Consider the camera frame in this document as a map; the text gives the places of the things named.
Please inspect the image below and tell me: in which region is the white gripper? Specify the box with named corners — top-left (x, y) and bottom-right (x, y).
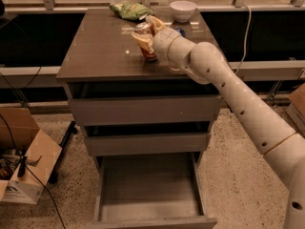
top-left (132, 15), bottom-right (181, 58)

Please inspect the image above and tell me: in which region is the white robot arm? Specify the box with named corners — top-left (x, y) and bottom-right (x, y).
top-left (132, 16), bottom-right (305, 229)

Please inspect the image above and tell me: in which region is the blue pepsi can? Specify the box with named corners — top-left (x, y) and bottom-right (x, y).
top-left (174, 28), bottom-right (186, 38)

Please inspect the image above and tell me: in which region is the grey drawer cabinet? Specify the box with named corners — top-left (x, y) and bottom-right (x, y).
top-left (55, 7), bottom-right (234, 229)

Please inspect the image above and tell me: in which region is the top grey drawer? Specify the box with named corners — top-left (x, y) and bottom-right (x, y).
top-left (69, 95), bottom-right (222, 126)

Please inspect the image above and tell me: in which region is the middle grey drawer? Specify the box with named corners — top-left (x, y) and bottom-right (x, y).
top-left (84, 133), bottom-right (211, 156)

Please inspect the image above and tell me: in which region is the open bottom grey drawer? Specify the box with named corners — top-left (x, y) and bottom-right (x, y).
top-left (88, 153), bottom-right (217, 229)

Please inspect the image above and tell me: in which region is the green chip bag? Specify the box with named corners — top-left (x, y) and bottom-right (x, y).
top-left (110, 1), bottom-right (153, 21)

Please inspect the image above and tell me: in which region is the white bowl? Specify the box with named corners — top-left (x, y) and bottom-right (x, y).
top-left (170, 1), bottom-right (197, 23)

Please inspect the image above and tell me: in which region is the black stand leg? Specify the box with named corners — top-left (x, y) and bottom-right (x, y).
top-left (49, 121), bottom-right (77, 184)

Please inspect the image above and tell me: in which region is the cardboard box at right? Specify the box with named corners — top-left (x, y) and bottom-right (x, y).
top-left (286, 83), bottom-right (305, 135)

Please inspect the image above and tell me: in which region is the open cardboard box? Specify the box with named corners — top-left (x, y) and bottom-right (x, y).
top-left (0, 108), bottom-right (61, 204)

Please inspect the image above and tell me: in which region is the white cable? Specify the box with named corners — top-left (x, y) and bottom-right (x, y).
top-left (234, 4), bottom-right (253, 76)

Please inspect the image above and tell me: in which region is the black cable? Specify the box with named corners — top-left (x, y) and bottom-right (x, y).
top-left (0, 113), bottom-right (68, 229)

